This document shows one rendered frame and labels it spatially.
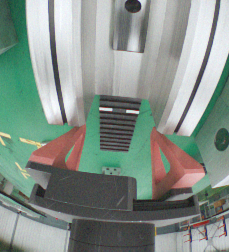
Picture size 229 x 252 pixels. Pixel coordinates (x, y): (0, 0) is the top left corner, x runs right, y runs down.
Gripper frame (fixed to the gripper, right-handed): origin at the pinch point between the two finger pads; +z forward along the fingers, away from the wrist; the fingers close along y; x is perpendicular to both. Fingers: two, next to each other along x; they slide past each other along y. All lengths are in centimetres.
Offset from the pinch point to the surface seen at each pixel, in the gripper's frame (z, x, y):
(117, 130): 3.7, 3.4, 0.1
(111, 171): 3.3, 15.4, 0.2
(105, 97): 3.4, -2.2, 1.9
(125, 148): 3.9, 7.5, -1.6
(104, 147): 3.8, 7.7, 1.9
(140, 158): 4.4, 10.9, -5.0
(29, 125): 4.2, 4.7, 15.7
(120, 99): 3.7, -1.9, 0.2
